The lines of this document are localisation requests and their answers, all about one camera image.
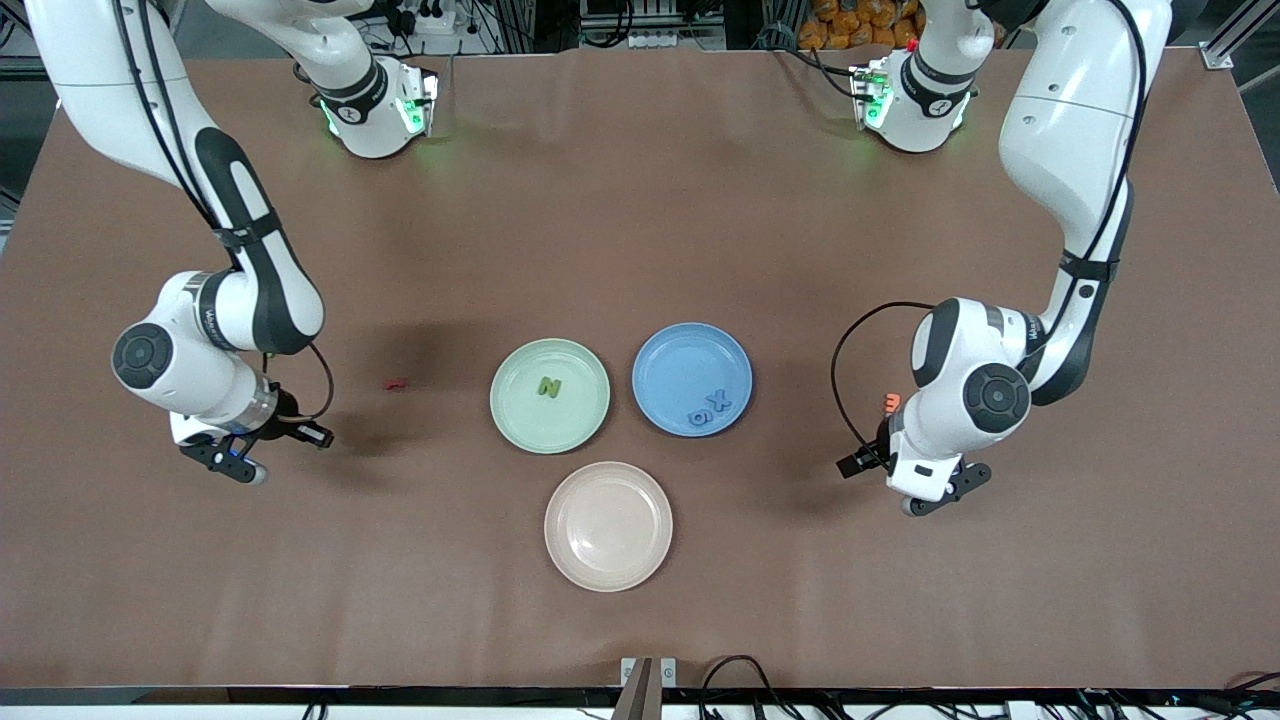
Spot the blue plate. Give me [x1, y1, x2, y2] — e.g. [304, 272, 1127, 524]
[632, 322, 754, 438]

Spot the light green plate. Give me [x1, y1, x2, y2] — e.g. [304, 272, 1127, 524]
[490, 338, 611, 456]

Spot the pale pink plate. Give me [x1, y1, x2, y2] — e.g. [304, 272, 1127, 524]
[544, 461, 674, 593]

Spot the bag of orange fruit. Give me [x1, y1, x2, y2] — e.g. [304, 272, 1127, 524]
[800, 0, 923, 49]

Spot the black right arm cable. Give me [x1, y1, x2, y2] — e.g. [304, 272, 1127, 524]
[110, 0, 337, 423]

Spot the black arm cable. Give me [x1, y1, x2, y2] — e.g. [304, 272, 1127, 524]
[831, 0, 1149, 463]
[110, 0, 337, 423]

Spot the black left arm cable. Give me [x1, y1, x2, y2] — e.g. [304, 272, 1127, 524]
[831, 0, 1149, 463]

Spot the black looped cable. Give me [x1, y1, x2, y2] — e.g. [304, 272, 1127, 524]
[698, 655, 801, 720]

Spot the grey metal bracket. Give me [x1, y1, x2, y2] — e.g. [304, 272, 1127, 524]
[612, 657, 678, 720]

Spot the black base power cable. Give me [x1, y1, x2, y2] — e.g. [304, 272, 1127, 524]
[760, 25, 863, 99]

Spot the aluminium frame profile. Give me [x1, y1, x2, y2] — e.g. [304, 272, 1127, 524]
[1205, 0, 1280, 71]

